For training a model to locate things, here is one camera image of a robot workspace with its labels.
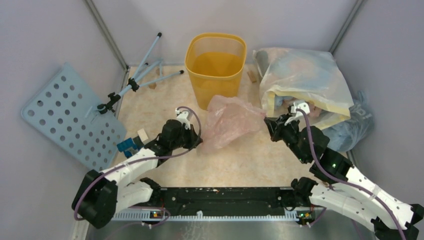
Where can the yellow plastic trash bin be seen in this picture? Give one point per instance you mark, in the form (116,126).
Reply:
(215,63)

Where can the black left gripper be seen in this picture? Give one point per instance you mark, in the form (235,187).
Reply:
(194,138)

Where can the light blue perforated board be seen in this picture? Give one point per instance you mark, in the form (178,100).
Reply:
(65,111)

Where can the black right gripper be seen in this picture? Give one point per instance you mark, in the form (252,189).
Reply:
(275,127)

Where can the pink plastic trash bag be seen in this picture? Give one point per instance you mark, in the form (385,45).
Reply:
(229,118)

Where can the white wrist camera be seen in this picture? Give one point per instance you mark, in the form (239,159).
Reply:
(184,116)
(296,110)

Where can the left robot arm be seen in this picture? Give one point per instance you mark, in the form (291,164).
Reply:
(122,175)

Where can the wooden block near tripod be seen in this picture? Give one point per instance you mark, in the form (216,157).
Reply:
(152,86)

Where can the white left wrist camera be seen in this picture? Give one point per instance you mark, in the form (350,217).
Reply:
(184,116)

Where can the light blue tripod stand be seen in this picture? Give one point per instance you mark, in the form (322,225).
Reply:
(134,82)

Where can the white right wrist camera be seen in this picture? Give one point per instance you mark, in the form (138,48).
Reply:
(296,110)

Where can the blue plastic bag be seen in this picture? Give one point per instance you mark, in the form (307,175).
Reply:
(345,135)

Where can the pale wooden block left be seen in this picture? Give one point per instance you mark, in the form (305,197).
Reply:
(142,135)

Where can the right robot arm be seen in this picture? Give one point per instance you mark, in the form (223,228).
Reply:
(342,187)

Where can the small wooden block back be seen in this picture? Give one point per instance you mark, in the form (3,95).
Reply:
(252,76)

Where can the blue block toy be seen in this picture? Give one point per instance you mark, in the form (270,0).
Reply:
(130,146)

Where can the large yellow translucent bag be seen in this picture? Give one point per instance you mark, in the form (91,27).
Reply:
(289,74)

